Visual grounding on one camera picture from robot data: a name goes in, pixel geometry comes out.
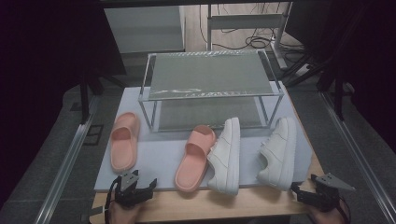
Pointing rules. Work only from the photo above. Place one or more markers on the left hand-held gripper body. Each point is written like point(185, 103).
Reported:
point(132, 194)

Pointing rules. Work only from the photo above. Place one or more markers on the dark floor plate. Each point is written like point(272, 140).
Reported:
point(93, 134)

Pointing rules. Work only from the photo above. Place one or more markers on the metal frame shoe rack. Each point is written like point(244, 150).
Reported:
point(208, 74)

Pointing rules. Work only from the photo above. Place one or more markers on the person's left hand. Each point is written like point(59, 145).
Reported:
point(123, 214)

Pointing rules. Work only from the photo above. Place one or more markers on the aluminium rail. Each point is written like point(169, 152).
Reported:
point(67, 165)
point(358, 155)

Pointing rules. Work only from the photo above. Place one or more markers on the grey cabinet panel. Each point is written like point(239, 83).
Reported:
point(143, 29)

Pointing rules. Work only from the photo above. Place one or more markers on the metal stand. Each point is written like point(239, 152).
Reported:
point(246, 21)

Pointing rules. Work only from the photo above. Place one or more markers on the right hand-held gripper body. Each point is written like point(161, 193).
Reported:
point(323, 197)

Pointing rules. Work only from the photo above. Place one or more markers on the dark curtain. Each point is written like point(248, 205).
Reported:
point(373, 62)
point(37, 62)

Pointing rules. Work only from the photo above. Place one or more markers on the black tripod stand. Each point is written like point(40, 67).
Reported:
point(84, 93)
point(337, 93)

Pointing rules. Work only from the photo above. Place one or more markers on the pink rubber slipper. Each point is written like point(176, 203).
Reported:
point(124, 146)
point(193, 161)

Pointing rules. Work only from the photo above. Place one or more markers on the person's right hand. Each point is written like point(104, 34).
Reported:
point(327, 217)

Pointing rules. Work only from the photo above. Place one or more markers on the white leather sneaker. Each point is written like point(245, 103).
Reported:
point(278, 152)
point(225, 155)

